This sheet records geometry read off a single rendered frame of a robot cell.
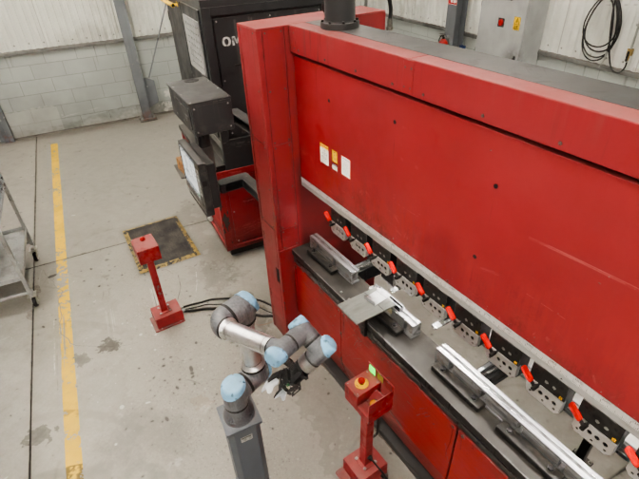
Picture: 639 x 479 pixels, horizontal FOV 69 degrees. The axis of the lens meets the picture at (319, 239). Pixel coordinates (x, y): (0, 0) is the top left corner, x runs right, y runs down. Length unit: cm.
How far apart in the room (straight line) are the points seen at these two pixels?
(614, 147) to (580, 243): 33
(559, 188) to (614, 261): 27
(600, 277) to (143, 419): 290
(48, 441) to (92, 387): 44
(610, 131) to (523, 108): 27
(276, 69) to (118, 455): 255
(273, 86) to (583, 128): 171
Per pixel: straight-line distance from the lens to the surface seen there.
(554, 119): 156
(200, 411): 349
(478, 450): 240
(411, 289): 238
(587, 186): 157
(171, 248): 501
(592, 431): 201
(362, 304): 259
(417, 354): 253
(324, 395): 343
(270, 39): 267
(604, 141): 150
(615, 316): 170
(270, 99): 273
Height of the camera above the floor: 275
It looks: 35 degrees down
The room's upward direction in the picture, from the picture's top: 2 degrees counter-clockwise
